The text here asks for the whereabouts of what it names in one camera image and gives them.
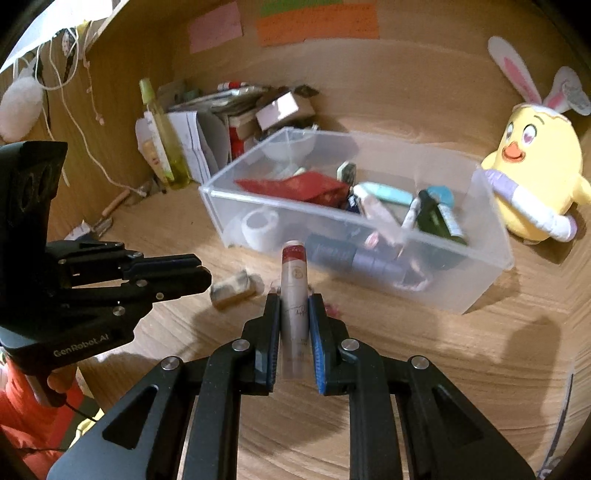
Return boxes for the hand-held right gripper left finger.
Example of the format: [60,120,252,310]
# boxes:
[46,293,281,480]

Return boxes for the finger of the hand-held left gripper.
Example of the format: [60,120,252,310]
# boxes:
[46,240,204,287]
[65,265,213,328]

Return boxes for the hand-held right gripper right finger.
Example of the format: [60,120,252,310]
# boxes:
[308,294,536,480]

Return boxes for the white tube with red cap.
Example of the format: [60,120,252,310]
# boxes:
[279,240,311,380]

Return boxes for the red paper envelope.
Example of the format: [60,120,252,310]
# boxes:
[235,171,350,207]

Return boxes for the grey pen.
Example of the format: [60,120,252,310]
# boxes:
[401,198,422,230]

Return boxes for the clear plastic storage box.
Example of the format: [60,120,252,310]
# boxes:
[198,128,515,315]

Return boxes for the pale green pen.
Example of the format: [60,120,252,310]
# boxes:
[355,181,415,207]

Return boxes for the black clip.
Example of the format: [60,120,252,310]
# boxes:
[417,189,445,232]

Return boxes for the person's left forearm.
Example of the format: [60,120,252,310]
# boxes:
[0,355,100,464]

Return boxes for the person's left hand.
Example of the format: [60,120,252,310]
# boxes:
[46,367,80,407]

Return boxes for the white tape roll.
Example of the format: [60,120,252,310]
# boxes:
[240,208,281,252]

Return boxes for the grey purple small box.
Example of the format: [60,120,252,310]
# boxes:
[353,251,403,283]

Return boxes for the white fluffy pompom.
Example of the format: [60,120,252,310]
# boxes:
[0,75,45,143]

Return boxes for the white labelled tube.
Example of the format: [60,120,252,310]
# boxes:
[135,117,169,182]

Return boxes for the yellow green spray bottle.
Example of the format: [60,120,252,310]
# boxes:
[139,78,191,188]

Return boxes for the stack of white booklets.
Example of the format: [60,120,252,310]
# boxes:
[167,108,232,184]

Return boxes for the red carton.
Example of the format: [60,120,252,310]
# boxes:
[229,124,260,161]

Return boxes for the glass bowl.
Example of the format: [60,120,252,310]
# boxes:
[261,133,318,163]

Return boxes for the dark green small bottle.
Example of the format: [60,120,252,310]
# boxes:
[434,203,468,244]

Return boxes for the small brown white carton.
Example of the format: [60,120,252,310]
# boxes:
[255,90,318,131]

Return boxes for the blue tape roll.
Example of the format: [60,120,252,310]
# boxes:
[427,185,456,208]

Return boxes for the pink sticky note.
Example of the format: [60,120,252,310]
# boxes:
[187,1,244,55]

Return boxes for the orange sticky note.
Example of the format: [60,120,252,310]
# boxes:
[256,2,380,48]

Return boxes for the green sticky note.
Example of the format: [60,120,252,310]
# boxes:
[260,0,345,17]

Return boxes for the yellow chick plush toy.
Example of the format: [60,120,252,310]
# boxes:
[480,36,591,245]

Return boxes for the wooden handled tool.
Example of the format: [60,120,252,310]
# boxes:
[102,188,133,219]

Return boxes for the white cable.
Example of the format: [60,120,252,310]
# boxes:
[44,88,148,197]

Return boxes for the hanging white cord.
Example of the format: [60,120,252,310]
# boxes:
[74,21,105,126]

